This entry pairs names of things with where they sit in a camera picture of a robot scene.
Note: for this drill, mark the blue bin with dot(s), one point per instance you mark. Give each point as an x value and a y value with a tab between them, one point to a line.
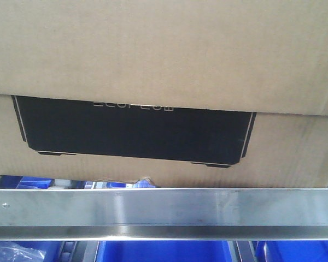
164	251
52	248
291	250

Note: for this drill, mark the blue bin lower middle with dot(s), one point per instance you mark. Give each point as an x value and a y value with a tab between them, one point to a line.
164	251

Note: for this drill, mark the metal shelf front rail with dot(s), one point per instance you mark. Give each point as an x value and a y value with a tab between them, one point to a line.
164	214

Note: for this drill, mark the blue bins behind box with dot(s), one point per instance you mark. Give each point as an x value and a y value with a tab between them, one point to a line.
48	183

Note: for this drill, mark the brown cardboard box black print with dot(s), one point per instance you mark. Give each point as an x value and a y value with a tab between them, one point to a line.
179	93

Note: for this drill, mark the blue bin lower left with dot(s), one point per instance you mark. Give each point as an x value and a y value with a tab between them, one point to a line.
52	248

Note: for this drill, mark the blue bin lower right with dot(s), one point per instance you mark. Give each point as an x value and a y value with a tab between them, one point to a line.
291	250

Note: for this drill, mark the clear plastic bag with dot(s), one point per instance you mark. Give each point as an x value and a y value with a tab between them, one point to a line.
13	252

